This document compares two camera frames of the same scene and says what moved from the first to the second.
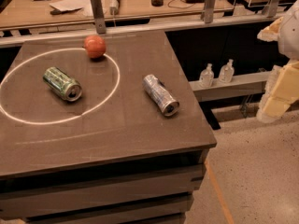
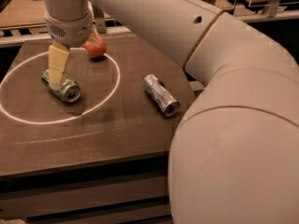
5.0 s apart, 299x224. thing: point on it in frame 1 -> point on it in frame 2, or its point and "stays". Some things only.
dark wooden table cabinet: [116, 139] stays
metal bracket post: [98, 13] stays
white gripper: [290, 35] -> [71, 31]
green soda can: [63, 84] stays
